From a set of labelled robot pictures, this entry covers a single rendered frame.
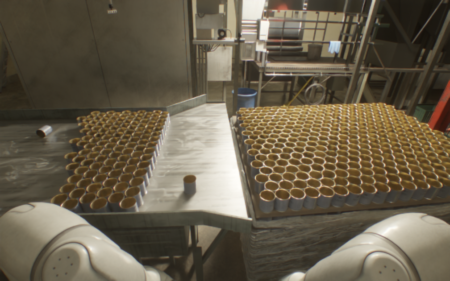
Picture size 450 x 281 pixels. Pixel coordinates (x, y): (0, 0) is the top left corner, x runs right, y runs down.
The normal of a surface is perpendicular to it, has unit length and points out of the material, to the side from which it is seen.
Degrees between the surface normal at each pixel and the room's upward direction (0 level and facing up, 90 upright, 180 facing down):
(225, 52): 90
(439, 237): 21
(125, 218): 90
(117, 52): 90
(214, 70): 90
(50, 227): 11
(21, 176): 0
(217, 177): 0
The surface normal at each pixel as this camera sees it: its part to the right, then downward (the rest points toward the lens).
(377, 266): 0.05, -0.55
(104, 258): 0.84, -0.52
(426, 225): 0.05, -0.91
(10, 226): -0.22, -0.63
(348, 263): -0.82, -0.56
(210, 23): 0.07, 0.50
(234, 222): -0.22, 0.48
